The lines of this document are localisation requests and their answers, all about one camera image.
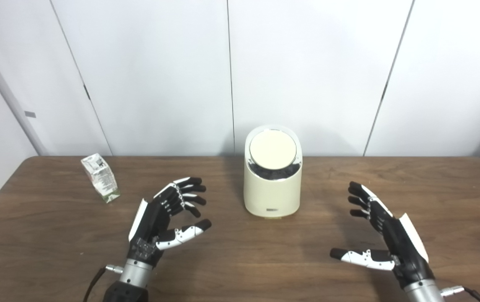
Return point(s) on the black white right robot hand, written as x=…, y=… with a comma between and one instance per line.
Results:
x=403, y=243

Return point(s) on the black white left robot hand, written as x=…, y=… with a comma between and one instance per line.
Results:
x=149, y=218

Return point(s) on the white green milk carton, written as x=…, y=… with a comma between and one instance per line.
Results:
x=101, y=178

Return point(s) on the cream round bin lid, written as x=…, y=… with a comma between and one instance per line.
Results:
x=273, y=149

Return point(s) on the cream-colored bin body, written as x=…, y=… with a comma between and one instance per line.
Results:
x=271, y=195

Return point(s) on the black bin liner bag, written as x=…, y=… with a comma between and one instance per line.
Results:
x=273, y=172

